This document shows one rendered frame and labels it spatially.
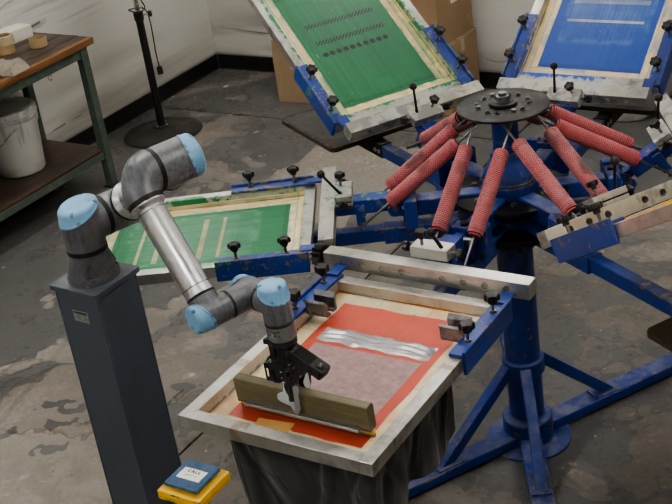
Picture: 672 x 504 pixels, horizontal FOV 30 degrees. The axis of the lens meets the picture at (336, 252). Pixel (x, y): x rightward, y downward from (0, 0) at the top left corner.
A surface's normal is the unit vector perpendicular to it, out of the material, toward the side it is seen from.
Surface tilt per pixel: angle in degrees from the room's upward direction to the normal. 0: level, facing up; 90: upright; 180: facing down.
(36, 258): 0
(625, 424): 0
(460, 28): 91
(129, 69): 90
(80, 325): 90
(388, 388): 0
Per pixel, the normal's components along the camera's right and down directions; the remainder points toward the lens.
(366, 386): -0.14, -0.88
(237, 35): -0.51, 0.45
